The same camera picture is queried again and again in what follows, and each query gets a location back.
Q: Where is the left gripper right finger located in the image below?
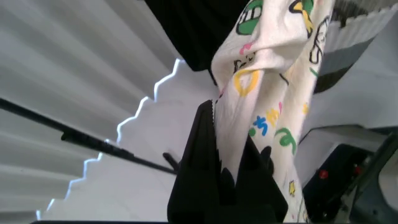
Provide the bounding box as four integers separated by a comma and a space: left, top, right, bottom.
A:
236, 135, 289, 223

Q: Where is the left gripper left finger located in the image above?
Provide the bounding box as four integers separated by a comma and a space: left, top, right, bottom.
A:
167, 99, 238, 223

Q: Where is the cream printed garment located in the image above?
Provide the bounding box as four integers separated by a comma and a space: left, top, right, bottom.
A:
210, 0, 337, 223

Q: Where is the black garment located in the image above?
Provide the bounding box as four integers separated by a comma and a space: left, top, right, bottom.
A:
144, 0, 249, 73

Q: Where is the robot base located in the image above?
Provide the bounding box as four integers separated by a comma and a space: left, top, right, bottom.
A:
294, 124, 398, 224

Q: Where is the black clothes rack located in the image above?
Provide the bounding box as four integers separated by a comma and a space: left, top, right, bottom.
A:
0, 97, 182, 175

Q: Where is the white laundry basket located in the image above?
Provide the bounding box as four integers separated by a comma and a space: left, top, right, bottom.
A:
312, 0, 398, 95

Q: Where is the white curtain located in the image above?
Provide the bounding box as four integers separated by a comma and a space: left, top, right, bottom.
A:
0, 0, 186, 224

